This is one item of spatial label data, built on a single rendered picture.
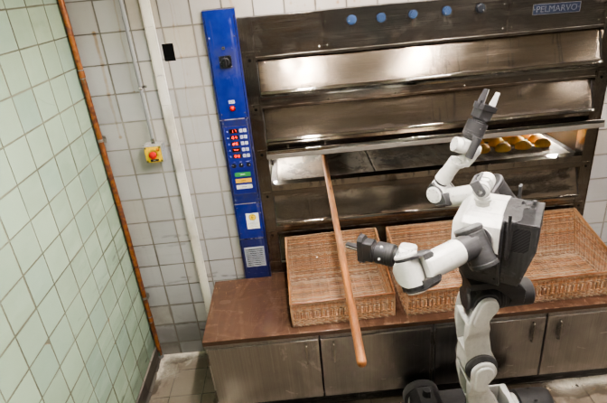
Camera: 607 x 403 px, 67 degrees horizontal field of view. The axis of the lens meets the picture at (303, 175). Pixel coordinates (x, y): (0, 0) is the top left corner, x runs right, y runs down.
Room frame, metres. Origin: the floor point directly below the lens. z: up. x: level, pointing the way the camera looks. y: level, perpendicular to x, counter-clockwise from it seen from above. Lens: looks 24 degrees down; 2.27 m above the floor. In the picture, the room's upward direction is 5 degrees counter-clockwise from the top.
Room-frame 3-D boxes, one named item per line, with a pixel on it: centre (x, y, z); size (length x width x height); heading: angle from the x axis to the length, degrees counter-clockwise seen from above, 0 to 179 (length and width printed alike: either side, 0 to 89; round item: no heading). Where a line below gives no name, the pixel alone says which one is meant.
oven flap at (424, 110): (2.39, -0.71, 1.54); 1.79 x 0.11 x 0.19; 90
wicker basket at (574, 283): (2.13, -1.34, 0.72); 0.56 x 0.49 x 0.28; 92
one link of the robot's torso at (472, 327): (1.52, -0.69, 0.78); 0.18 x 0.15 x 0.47; 1
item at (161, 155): (2.34, 0.79, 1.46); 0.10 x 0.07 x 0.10; 90
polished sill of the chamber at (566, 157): (2.41, -0.71, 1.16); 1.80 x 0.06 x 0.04; 90
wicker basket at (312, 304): (2.12, -0.13, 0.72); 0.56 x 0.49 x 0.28; 92
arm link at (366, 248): (1.53, -0.25, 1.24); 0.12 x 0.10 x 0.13; 56
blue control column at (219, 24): (3.31, 0.34, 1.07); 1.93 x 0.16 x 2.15; 0
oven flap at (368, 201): (2.39, -0.71, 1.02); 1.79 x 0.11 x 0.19; 90
